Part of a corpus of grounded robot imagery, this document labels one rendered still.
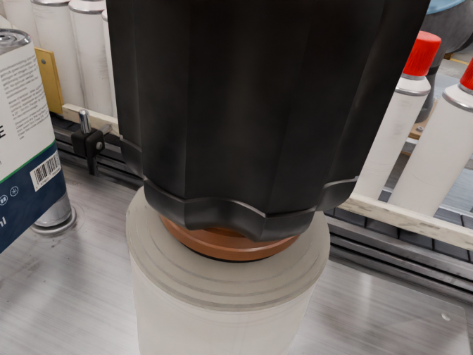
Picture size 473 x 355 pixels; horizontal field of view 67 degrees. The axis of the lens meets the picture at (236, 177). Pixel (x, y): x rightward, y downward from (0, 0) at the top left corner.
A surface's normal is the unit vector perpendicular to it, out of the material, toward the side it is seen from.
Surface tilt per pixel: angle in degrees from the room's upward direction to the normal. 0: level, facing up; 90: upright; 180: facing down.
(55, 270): 0
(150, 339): 91
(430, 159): 90
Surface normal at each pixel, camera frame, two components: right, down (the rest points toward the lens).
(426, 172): -0.73, 0.36
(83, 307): 0.11, -0.78
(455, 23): 0.29, 0.55
